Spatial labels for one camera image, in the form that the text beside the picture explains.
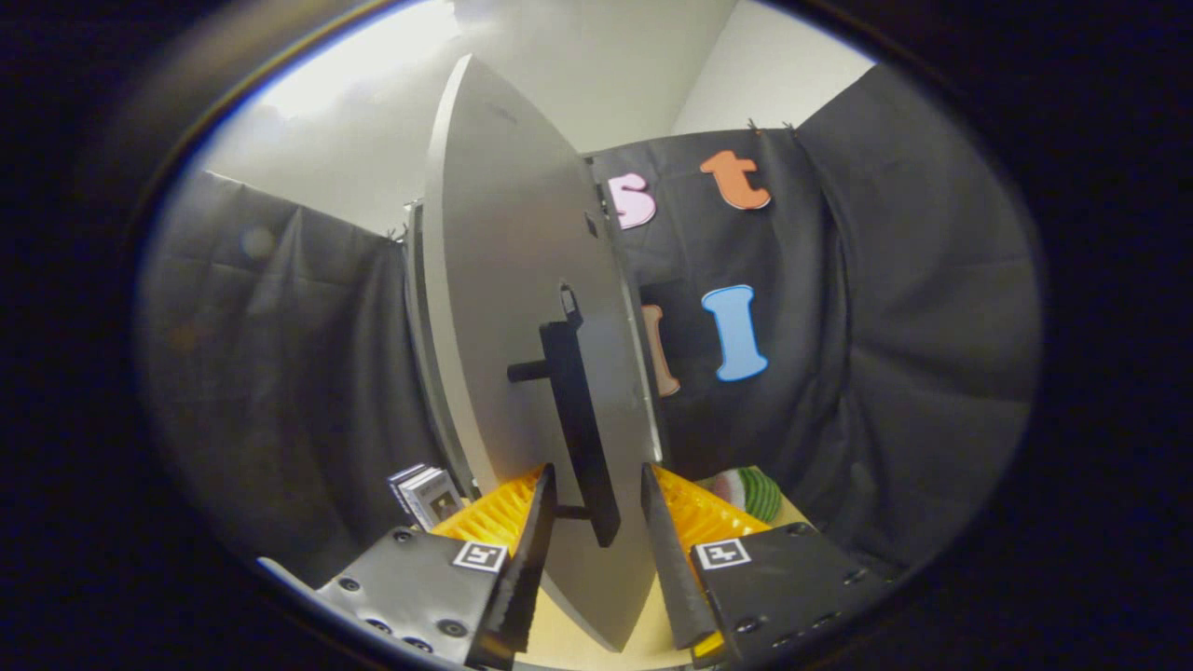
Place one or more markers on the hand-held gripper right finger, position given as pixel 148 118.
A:
pixel 666 559

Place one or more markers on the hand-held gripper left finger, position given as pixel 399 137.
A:
pixel 531 559

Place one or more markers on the grey shoe cabinet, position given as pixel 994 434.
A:
pixel 424 354

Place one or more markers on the white shoe cabinet door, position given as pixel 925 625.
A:
pixel 503 233

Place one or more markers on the white cover book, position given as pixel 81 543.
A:
pixel 401 483
pixel 438 501

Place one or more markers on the green striped round object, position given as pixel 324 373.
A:
pixel 755 494

